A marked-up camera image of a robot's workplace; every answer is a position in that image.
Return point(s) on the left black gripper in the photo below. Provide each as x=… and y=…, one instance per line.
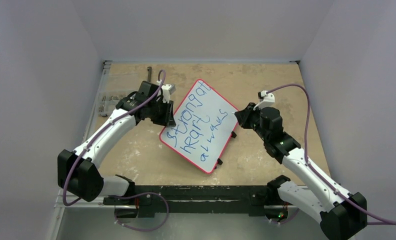
x=166, y=112

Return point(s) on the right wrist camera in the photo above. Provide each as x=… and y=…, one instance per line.
x=266, y=99

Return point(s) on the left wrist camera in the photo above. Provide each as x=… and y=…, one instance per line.
x=165, y=93

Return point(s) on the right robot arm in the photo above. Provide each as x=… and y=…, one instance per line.
x=339, y=213

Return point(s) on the clear plastic screw box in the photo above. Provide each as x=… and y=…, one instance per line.
x=117, y=87

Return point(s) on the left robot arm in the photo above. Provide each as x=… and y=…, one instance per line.
x=78, y=169

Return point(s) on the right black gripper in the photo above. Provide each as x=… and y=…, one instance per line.
x=243, y=115

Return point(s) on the pink framed whiteboard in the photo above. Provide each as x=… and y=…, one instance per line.
x=198, y=129

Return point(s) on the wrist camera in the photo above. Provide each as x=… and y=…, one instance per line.
x=266, y=99
x=165, y=93

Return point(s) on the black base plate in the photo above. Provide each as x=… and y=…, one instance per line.
x=198, y=198

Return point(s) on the dark metal bracket tool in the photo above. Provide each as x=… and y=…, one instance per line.
x=149, y=73

